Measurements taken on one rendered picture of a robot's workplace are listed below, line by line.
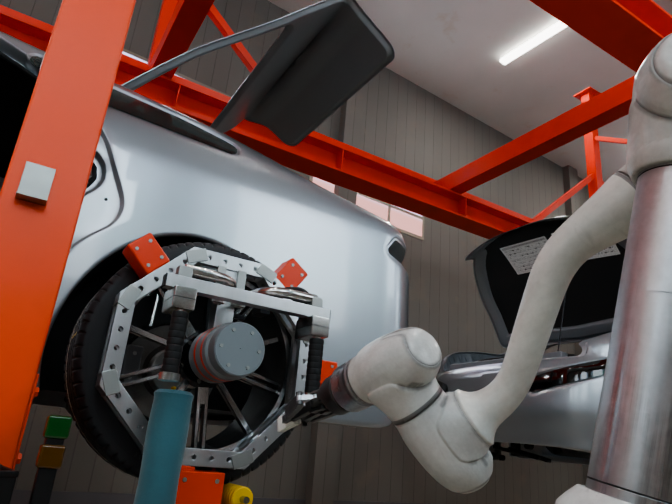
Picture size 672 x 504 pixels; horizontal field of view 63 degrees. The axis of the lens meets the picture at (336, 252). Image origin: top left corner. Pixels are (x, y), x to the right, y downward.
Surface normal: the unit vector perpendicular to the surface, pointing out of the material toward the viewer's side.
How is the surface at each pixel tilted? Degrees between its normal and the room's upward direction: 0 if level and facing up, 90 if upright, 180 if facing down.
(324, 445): 90
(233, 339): 90
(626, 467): 87
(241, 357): 90
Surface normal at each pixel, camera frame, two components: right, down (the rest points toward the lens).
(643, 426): -0.49, -0.34
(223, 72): 0.58, -0.24
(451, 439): -0.09, -0.04
